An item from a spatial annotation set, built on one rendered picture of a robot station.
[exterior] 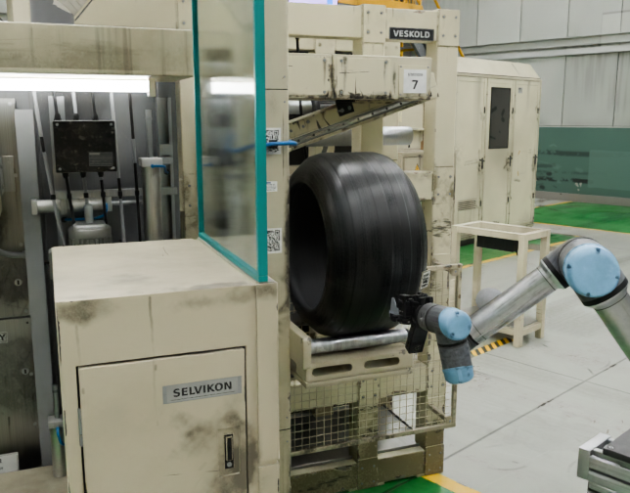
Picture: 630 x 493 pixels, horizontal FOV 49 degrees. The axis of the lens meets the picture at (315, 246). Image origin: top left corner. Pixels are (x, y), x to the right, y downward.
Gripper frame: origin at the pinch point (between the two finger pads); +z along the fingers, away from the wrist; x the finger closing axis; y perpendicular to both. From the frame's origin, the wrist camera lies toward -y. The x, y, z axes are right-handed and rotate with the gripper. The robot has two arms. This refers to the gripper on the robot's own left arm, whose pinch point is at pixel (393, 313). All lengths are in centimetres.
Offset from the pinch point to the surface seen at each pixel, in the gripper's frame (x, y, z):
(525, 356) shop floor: -199, -78, 200
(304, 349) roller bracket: 25.5, -8.9, 7.4
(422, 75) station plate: -32, 75, 35
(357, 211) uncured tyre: 11.6, 30.4, -2.9
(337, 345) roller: 13.8, -9.9, 11.2
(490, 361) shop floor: -171, -78, 200
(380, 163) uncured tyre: -1.5, 44.1, 8.2
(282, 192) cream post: 28.1, 36.9, 13.2
